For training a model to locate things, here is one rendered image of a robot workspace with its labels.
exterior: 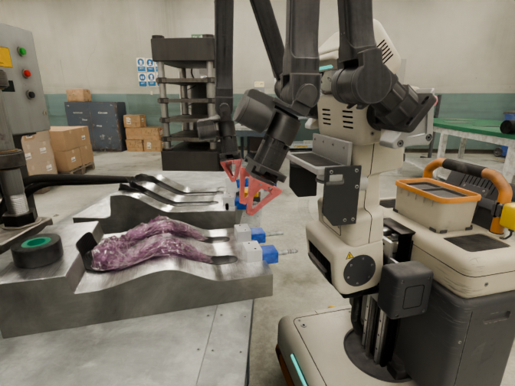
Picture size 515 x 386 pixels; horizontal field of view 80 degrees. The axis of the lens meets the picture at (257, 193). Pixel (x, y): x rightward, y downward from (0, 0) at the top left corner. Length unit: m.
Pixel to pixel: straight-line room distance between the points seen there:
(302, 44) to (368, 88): 0.15
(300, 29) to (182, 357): 0.60
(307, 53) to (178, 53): 4.39
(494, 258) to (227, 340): 0.73
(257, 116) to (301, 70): 0.11
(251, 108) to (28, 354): 0.56
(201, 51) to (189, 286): 4.39
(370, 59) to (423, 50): 7.24
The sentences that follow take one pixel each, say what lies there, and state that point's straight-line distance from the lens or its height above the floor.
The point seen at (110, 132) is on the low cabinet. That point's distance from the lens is 7.91.
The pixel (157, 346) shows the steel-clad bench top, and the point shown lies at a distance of 0.62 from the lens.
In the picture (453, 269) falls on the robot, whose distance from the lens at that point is 1.01.
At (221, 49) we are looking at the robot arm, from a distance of 1.03.
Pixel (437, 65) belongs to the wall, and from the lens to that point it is 7.98.
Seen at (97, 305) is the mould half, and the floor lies 0.84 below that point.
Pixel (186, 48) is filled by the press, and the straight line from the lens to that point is 4.93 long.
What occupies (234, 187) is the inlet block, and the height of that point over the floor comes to 0.92.
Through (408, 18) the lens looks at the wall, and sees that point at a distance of 7.86.
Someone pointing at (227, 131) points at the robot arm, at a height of 1.10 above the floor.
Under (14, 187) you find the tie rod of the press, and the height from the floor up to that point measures 0.92.
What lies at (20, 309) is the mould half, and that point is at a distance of 0.71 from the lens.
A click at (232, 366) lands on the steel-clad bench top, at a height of 0.80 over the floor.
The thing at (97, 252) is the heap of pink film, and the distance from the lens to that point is 0.74.
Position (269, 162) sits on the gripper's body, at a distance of 0.60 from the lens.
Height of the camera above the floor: 1.21
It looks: 17 degrees down
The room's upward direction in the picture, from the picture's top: straight up
